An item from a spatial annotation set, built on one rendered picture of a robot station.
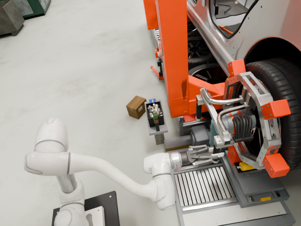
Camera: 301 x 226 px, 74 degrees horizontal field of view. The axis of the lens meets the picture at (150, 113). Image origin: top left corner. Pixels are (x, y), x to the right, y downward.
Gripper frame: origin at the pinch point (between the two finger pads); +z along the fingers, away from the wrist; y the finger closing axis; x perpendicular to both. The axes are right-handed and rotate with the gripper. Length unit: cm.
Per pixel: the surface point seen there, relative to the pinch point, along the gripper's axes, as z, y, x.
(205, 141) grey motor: 8, -39, -45
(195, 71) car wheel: 23, -125, -33
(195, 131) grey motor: 2, -50, -42
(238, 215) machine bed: 19, 12, -75
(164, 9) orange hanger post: -13, -60, 59
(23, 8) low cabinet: -363, -638, -51
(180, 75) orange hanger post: -6, -60, 13
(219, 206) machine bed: 7, 3, -76
